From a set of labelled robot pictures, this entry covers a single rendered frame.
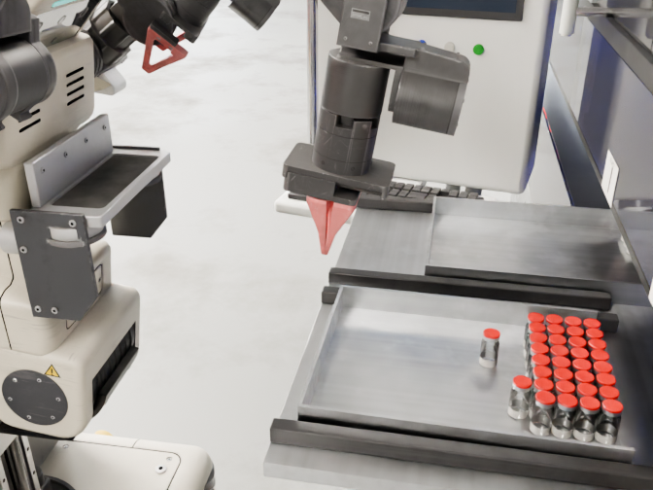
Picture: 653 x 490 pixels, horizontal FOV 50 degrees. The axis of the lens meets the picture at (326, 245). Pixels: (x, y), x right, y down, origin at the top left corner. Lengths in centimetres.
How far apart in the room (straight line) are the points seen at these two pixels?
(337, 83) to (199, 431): 162
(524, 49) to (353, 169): 90
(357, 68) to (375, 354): 40
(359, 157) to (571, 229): 68
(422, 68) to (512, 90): 91
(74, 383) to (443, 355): 54
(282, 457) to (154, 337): 182
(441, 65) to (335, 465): 41
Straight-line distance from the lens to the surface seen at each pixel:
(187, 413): 220
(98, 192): 99
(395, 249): 115
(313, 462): 75
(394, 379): 86
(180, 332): 255
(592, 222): 130
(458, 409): 82
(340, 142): 64
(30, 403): 117
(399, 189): 152
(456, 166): 160
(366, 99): 63
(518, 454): 76
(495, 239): 120
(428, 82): 62
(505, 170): 158
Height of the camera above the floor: 141
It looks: 27 degrees down
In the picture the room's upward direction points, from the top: straight up
